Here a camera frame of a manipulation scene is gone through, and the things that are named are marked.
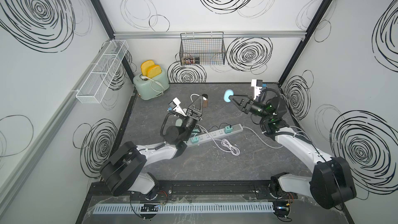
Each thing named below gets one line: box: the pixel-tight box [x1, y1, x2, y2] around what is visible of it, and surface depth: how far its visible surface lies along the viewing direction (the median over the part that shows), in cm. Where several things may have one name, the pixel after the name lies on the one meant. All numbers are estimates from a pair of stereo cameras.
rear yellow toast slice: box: [140, 59, 155, 77], surface depth 104 cm
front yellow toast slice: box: [146, 64, 163, 79], surface depth 102 cm
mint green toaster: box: [133, 69, 170, 101], surface depth 104 cm
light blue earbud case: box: [223, 89, 234, 103], surface depth 69 cm
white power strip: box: [185, 123, 244, 148], surface depth 93 cm
